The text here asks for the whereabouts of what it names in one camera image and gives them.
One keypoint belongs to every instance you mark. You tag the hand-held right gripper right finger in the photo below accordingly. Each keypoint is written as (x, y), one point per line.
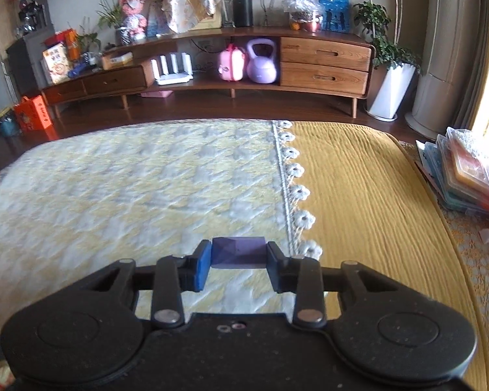
(275, 271)

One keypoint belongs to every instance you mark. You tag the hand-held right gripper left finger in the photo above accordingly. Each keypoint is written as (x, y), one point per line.
(201, 266)

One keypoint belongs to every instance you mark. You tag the purple faceted box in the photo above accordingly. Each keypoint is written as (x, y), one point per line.
(238, 252)

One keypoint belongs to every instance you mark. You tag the pale quilted blanket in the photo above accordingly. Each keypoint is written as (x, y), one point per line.
(126, 187)

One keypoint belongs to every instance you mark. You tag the yellow blanket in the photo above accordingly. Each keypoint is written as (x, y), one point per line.
(370, 203)

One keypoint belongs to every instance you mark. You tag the pink flat box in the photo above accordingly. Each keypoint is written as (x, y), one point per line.
(157, 93)

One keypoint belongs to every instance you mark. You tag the white router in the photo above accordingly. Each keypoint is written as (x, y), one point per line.
(172, 74)

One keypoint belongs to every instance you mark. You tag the pink toy backpack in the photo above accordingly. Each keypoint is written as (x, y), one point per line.
(232, 65)

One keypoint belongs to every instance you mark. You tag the purple kettlebell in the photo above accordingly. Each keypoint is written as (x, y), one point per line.
(262, 65)

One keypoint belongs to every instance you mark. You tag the stack of plastic folders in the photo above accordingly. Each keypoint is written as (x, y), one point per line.
(464, 175)

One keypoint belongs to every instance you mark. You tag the potted tree white planter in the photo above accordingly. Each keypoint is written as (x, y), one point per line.
(393, 89)

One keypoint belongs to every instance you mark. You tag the wooden TV cabinet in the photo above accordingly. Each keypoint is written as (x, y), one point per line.
(326, 55)

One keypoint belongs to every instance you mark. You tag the cardboard box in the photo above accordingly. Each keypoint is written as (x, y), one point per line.
(116, 61)

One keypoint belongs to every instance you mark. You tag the red gift bag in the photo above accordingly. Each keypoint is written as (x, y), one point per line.
(35, 118)

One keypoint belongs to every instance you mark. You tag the blue tin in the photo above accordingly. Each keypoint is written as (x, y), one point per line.
(6, 124)

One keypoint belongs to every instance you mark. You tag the printed cereal box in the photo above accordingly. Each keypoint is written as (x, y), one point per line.
(56, 64)

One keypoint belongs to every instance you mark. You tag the glass vase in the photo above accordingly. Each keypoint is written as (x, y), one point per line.
(228, 12)

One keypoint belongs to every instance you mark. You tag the orange box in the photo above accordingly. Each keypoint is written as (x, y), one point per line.
(71, 44)

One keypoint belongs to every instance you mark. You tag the black speaker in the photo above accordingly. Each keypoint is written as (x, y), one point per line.
(243, 11)

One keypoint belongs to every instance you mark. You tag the pink doll figurine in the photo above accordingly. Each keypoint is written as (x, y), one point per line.
(134, 16)

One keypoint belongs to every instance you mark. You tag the plastic bag of fruit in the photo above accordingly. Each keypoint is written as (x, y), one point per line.
(303, 12)

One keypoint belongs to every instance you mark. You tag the potted leafy plant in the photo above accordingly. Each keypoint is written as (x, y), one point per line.
(110, 18)

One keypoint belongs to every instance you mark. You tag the black cabinet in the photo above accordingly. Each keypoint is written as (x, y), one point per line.
(24, 65)

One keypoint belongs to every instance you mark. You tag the white tower air conditioner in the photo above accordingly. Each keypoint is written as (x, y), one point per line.
(440, 57)

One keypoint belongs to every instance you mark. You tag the beige curtain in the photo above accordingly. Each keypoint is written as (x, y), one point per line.
(486, 57)

